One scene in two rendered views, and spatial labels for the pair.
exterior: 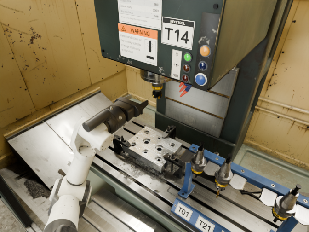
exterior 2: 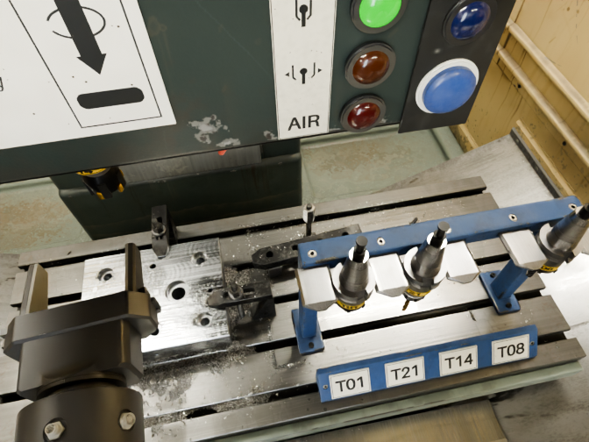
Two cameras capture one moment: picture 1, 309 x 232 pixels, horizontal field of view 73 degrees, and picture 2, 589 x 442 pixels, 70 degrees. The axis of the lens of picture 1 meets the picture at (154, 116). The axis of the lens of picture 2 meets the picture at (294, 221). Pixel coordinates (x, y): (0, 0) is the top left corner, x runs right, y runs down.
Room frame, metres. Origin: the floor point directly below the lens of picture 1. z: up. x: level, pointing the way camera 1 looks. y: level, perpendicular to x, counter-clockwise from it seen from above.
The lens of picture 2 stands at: (0.45, 0.08, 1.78)
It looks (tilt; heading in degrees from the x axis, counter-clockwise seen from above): 55 degrees down; 314
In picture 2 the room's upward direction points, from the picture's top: 2 degrees counter-clockwise
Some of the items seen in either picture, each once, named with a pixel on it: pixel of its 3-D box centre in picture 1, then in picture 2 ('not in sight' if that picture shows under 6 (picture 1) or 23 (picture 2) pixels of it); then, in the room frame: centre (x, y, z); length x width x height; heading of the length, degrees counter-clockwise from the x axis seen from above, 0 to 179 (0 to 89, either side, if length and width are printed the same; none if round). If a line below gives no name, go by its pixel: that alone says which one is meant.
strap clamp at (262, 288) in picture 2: (173, 163); (241, 300); (0.79, -0.11, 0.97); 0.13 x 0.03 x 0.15; 54
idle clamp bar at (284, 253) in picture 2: not in sight; (308, 252); (0.78, -0.31, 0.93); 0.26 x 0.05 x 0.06; 59
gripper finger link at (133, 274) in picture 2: (144, 105); (138, 274); (0.69, 0.04, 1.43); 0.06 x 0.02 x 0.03; 148
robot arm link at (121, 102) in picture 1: (120, 112); (82, 382); (0.64, 0.13, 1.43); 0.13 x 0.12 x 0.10; 58
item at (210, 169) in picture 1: (210, 168); (388, 275); (0.56, -0.23, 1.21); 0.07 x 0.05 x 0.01; 144
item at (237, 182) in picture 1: (237, 182); (457, 262); (0.49, -0.32, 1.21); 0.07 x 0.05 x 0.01; 144
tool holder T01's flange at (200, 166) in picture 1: (198, 162); (352, 281); (0.59, -0.19, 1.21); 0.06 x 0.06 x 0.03
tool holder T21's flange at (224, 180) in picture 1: (223, 175); (423, 268); (0.53, -0.28, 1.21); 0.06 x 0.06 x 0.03
